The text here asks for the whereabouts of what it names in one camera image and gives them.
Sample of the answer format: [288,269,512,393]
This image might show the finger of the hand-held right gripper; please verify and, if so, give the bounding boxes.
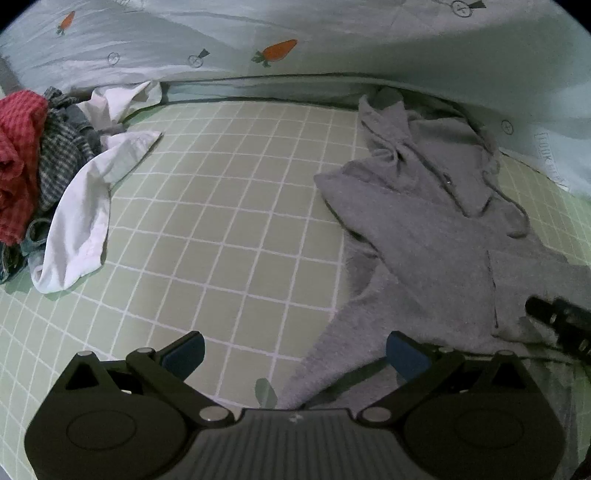
[525,296,591,361]

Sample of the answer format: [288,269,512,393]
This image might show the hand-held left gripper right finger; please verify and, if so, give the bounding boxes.
[358,331,542,425]

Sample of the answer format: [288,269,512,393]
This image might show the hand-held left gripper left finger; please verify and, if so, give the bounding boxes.
[50,331,234,425]

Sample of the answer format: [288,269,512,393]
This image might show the grey zip hoodie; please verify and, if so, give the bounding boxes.
[277,87,591,411]

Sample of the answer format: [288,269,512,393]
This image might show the white garment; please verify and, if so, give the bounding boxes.
[28,80,163,295]

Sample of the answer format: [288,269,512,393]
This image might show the blue denim jeans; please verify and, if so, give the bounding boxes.
[0,105,103,284]

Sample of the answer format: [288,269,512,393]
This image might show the blue-green plaid shirt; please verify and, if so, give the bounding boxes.
[37,87,103,214]

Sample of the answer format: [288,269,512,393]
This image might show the red checked shirt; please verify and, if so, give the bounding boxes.
[0,90,50,246]

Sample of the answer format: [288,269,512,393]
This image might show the carrot printed bed sheet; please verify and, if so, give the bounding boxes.
[0,0,591,195]

